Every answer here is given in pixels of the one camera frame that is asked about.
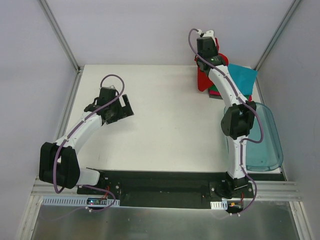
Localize red t-shirt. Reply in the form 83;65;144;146
194;36;223;92

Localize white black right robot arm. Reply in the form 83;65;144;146
196;33;256;198

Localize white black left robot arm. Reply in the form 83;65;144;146
38;87;134;195

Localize folded pink t-shirt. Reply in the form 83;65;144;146
208;90;253;102

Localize folded cyan t-shirt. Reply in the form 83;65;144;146
228;63;258;96

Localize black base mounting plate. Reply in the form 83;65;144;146
76;167;256;208

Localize translucent blue plastic bin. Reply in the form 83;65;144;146
226;102;284;172

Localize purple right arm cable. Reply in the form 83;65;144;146
187;27;265;218

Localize right aluminium frame post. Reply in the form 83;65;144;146
253;0;303;71

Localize aluminium frame post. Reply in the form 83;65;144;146
37;0;81;73
253;0;303;71

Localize left white cable duct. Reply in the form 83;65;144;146
42;196;120;208

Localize white cable duct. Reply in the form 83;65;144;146
42;196;120;208
210;201;228;211

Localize left aluminium frame post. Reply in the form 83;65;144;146
37;0;81;73

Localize right white cable duct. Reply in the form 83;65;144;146
210;201;228;211

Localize front aluminium rail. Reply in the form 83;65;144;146
31;180;302;202

